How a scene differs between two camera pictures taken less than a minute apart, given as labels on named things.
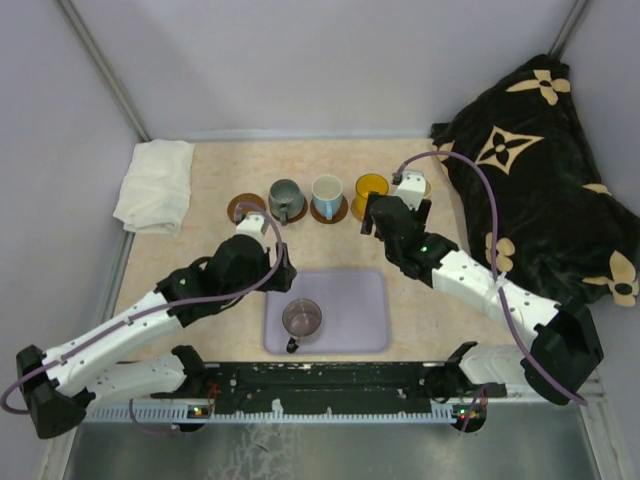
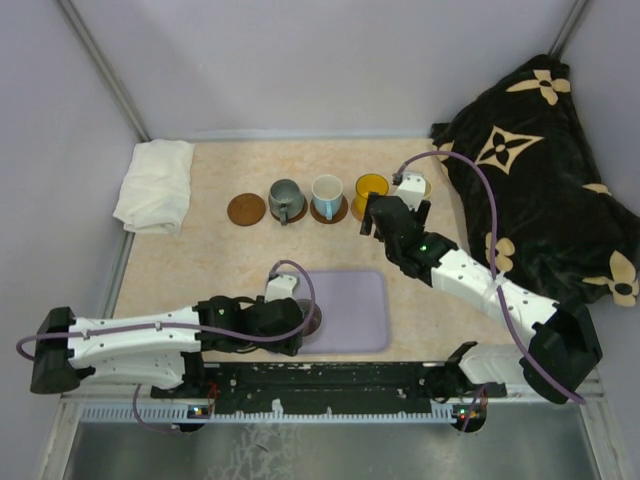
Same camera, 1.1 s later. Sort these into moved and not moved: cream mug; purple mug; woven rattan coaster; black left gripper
Moved: black left gripper
Not moved: woven rattan coaster; purple mug; cream mug
